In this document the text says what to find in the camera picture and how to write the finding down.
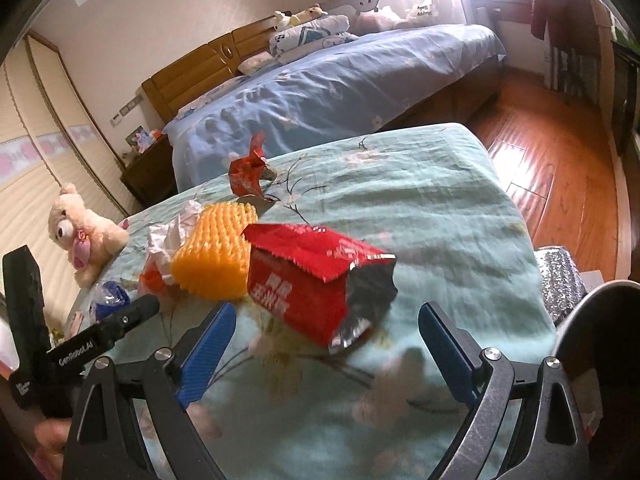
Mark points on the silver bubble wrap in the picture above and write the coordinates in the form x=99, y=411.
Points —
x=562, y=287

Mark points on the blue bed cover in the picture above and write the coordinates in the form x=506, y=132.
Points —
x=332, y=94

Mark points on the pink plush on bed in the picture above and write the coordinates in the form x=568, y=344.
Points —
x=381, y=20

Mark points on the cream teddy bear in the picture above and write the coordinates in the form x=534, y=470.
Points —
x=90, y=240

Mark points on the dark tv cabinet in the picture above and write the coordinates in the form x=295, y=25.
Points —
x=626, y=95

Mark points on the black round trash bin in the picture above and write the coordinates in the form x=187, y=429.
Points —
x=602, y=334

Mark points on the dark red hanging coat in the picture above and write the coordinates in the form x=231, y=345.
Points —
x=567, y=24

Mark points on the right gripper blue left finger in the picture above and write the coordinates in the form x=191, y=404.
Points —
x=182, y=374

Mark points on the yellow plush toy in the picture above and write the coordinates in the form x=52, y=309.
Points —
x=307, y=15

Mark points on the person's left hand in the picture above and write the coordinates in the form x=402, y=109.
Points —
x=51, y=436

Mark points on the blue white patterned pillow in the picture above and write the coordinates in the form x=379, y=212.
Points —
x=327, y=26

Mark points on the small crumpled red wrapper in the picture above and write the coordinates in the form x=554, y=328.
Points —
x=247, y=173

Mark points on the wooden nightstand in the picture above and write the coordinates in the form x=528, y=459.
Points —
x=150, y=177

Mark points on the wooden headboard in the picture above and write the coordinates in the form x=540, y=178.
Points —
x=205, y=67

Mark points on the orange foam fruit net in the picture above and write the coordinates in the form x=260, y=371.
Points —
x=213, y=262

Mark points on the blue crumpled plastic wrapper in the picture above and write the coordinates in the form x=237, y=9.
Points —
x=107, y=299

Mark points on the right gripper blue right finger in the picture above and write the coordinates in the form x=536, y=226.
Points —
x=465, y=367

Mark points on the white plush toy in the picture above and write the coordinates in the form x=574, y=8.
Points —
x=281, y=21

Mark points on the framed photo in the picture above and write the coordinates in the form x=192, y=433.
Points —
x=140, y=140

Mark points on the white flat pillow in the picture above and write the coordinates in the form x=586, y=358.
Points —
x=257, y=64

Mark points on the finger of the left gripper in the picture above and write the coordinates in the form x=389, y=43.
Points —
x=132, y=312

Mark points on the sliding wardrobe doors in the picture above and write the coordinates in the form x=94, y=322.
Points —
x=48, y=138

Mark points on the mint floral bedsheet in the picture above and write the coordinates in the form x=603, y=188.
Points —
x=331, y=379

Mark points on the red silver snack bag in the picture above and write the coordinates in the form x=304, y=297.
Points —
x=327, y=286

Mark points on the pink white plastic bag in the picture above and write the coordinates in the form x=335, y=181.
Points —
x=162, y=243

